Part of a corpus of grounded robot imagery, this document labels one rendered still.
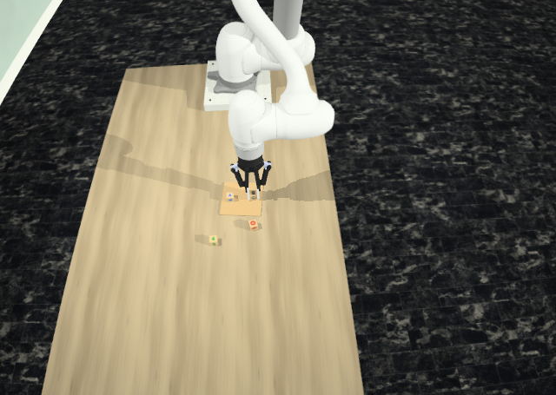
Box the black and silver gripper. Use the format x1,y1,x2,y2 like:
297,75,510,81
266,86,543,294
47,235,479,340
231,155,271,200

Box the tan flat mat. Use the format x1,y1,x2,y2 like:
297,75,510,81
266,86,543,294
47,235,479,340
220,181,263,216

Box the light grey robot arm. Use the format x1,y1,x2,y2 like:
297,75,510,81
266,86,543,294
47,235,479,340
207,0,334,161

